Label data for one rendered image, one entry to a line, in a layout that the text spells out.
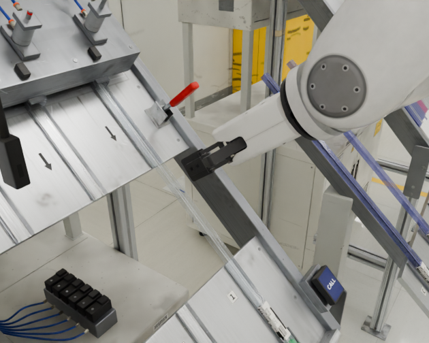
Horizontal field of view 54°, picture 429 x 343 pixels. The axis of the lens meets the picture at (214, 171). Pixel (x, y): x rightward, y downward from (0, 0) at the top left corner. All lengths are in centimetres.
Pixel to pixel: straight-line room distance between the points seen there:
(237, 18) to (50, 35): 97
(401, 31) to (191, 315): 43
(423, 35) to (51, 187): 44
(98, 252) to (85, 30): 57
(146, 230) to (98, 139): 154
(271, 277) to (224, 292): 10
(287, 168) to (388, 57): 128
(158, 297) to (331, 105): 67
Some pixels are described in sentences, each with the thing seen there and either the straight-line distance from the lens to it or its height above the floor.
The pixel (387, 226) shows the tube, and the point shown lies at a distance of 78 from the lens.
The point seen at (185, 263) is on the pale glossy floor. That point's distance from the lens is 192.
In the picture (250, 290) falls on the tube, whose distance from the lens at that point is 64.
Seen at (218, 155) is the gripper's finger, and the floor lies 107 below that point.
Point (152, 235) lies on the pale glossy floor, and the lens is 210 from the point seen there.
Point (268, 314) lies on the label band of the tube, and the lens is 65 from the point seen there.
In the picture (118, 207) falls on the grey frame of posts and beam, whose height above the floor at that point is 75.
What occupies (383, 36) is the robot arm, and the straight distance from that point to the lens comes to 30.
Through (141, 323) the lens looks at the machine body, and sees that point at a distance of 87.
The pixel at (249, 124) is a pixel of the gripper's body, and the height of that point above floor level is 110.
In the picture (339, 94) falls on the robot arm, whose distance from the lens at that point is 32.
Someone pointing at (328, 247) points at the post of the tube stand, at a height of 68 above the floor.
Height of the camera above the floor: 127
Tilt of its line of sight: 29 degrees down
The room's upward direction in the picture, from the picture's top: straight up
